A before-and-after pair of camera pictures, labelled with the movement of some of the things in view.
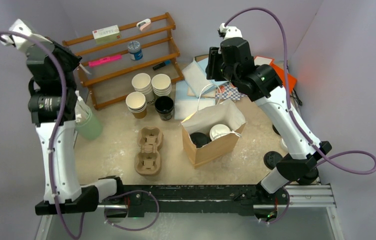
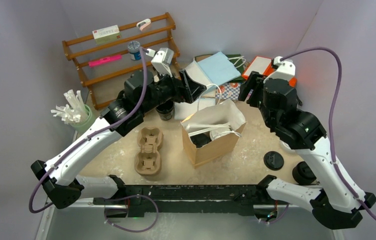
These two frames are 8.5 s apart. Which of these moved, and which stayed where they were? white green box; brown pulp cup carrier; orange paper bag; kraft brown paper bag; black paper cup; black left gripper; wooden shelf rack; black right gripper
Moved: black left gripper; kraft brown paper bag; black right gripper
Stayed: black paper cup; brown pulp cup carrier; wooden shelf rack; white green box; orange paper bag
